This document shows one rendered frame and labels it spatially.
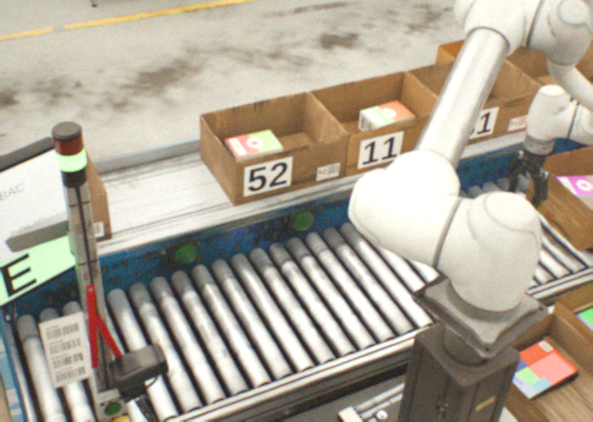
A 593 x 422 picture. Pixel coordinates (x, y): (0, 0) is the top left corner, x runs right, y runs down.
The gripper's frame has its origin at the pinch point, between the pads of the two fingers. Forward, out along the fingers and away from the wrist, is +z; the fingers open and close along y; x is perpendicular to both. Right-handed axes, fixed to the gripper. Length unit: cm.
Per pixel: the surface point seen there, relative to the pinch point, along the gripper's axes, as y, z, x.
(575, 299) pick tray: 39.9, 5.1, -11.0
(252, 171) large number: -29, -15, -84
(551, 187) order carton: 1.3, -2.5, 10.7
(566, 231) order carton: 13.0, 7.2, 10.1
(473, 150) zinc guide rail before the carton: -25.1, -3.8, -2.2
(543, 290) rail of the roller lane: 28.4, 11.8, -11.5
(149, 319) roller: -7, 11, -125
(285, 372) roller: 26, 11, -98
